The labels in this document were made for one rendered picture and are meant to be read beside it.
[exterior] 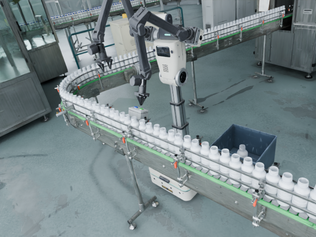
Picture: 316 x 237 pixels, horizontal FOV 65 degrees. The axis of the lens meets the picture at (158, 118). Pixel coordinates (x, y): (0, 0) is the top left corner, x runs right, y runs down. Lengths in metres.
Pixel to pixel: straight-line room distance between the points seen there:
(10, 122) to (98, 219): 2.54
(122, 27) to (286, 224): 4.85
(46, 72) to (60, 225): 4.59
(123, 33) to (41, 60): 2.22
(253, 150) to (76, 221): 1.82
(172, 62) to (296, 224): 1.36
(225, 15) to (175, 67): 5.71
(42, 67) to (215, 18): 4.68
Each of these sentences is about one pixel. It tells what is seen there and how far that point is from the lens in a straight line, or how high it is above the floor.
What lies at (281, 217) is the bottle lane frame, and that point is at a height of 0.96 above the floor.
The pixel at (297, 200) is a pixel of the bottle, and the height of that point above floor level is 1.08.
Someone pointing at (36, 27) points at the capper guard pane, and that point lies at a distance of 6.65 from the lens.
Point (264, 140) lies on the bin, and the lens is 1.84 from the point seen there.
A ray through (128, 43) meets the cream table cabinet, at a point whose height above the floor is 0.74.
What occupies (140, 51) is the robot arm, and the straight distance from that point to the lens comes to 1.66.
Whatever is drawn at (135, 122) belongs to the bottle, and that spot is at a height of 1.13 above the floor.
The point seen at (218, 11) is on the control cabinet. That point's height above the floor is 0.80.
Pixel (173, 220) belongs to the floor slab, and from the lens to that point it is 2.48.
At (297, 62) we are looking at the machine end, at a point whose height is 0.26.
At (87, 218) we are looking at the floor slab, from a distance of 2.75.
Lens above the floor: 1.98
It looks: 30 degrees down
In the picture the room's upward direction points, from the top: 10 degrees counter-clockwise
